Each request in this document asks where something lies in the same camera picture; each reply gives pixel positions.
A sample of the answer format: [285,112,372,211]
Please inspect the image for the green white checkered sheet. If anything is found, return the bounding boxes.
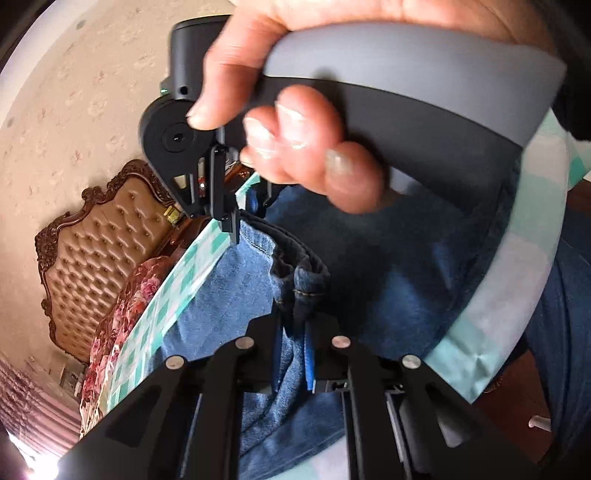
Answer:
[105,111,585,480]

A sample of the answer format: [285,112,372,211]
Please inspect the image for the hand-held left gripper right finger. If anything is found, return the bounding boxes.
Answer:
[302,316,539,480]

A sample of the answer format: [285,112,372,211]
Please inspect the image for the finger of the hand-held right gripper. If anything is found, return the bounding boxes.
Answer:
[259,180,280,219]
[210,144,242,245]

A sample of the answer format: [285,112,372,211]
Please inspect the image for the tufted carved wooden headboard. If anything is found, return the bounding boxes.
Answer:
[34,159,185,365]

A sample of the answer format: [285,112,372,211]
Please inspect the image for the person's right hand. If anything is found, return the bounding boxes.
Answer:
[187,0,559,215]

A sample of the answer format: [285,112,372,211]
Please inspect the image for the pink curtain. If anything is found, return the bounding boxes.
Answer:
[0,355,84,462]

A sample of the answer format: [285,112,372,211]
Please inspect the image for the dark wooden nightstand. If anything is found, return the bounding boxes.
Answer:
[152,159,257,261]

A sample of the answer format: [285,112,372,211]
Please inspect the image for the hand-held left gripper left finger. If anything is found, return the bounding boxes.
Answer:
[60,316,283,480]

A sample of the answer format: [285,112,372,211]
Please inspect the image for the small bedside table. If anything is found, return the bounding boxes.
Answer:
[59,364,88,398]

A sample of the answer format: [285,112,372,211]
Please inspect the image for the blue denim pants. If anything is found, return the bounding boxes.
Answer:
[159,178,522,480]

